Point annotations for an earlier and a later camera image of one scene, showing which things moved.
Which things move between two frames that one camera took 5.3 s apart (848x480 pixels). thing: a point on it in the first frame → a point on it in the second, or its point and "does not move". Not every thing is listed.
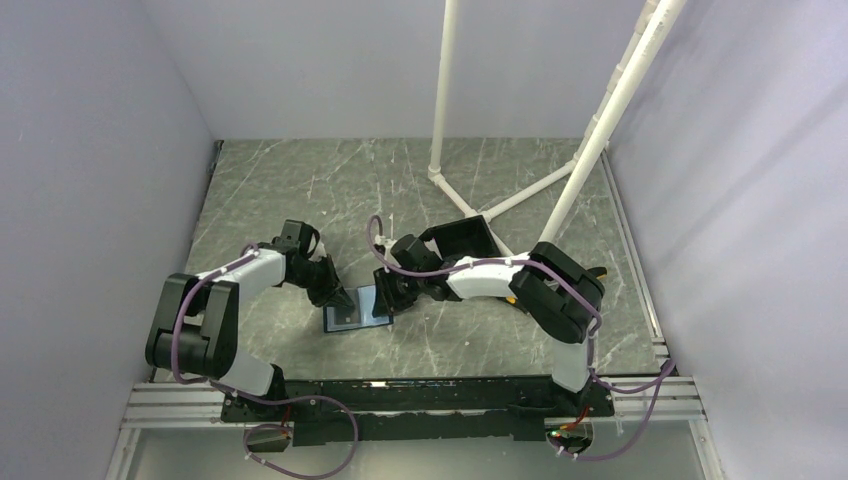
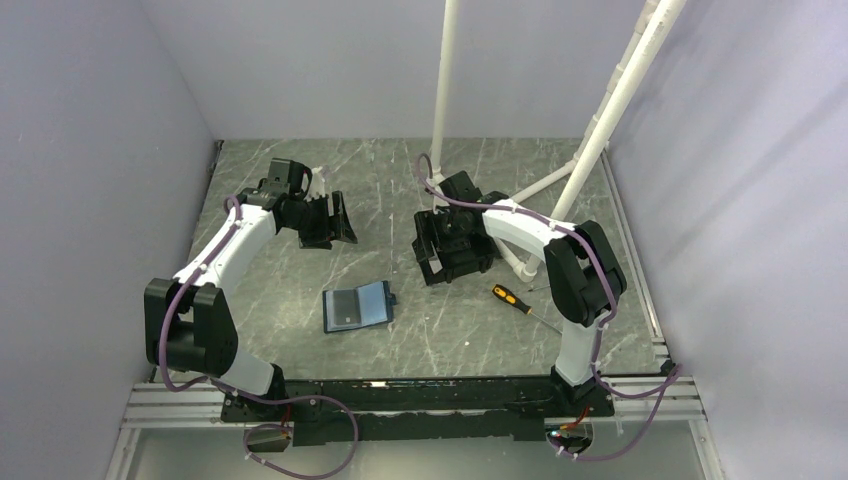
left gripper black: (331, 283) → (335, 227)
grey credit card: (348, 315) does not move
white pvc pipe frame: (656, 29) does not move
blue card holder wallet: (342, 317) does not move
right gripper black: (387, 301) → (444, 245)
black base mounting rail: (428, 411) does not move
